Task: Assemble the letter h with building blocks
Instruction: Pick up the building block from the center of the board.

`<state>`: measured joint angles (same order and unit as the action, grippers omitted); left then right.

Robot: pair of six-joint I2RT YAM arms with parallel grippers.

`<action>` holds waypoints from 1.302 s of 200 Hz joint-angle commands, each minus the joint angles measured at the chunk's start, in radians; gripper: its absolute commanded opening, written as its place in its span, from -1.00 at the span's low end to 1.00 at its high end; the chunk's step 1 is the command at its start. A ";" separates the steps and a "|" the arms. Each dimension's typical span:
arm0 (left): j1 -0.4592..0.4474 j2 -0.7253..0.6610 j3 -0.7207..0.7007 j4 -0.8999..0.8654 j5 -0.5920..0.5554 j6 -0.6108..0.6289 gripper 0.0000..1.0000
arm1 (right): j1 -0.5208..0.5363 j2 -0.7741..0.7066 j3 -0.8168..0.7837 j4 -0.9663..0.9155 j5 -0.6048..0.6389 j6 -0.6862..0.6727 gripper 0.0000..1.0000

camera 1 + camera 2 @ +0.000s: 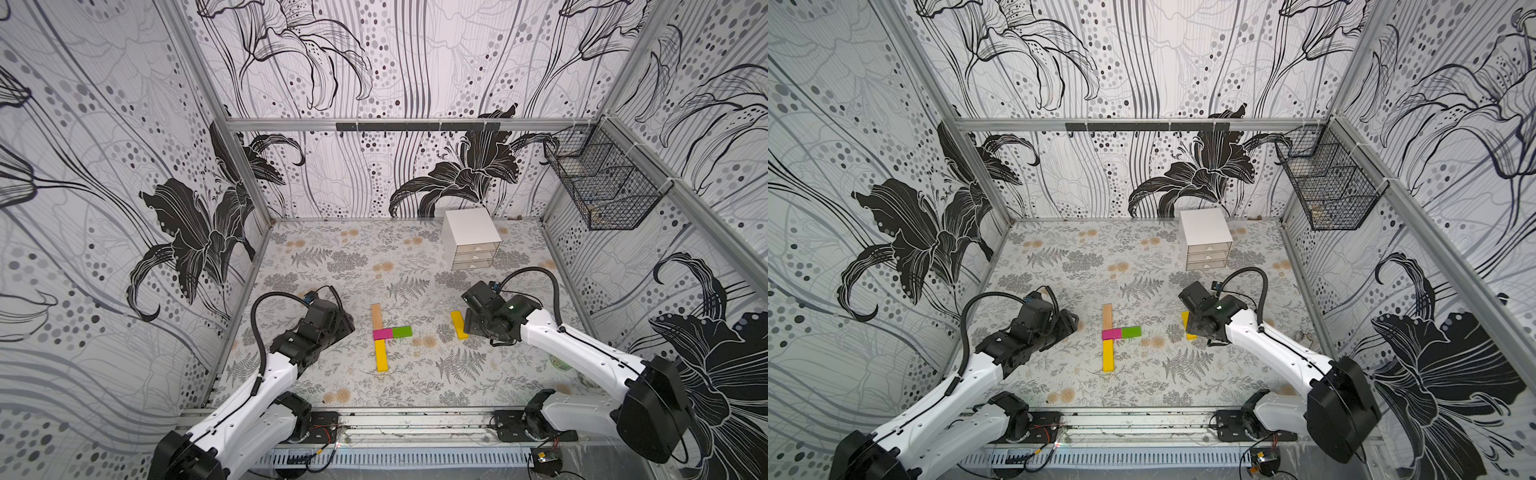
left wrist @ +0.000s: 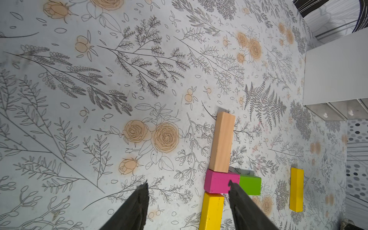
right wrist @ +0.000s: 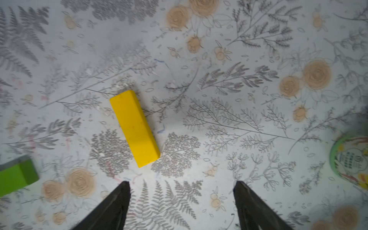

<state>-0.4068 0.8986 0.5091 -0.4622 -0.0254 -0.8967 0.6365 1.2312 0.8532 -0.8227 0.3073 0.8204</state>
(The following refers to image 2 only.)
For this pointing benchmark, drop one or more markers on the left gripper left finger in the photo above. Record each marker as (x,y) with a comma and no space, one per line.
(132,215)

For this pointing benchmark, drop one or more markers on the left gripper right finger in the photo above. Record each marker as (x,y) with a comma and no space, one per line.
(246,214)

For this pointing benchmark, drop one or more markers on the green building block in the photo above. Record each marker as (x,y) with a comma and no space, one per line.
(249,182)

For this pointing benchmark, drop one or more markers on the yellow building block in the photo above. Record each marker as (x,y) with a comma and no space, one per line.
(296,190)
(212,209)

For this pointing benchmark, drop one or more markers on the pink building block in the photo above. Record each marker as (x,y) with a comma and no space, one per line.
(218,182)

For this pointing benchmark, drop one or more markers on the wooden building block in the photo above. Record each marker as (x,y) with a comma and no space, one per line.
(222,142)

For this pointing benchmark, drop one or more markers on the white drawer cabinet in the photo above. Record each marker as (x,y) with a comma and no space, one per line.
(336,78)

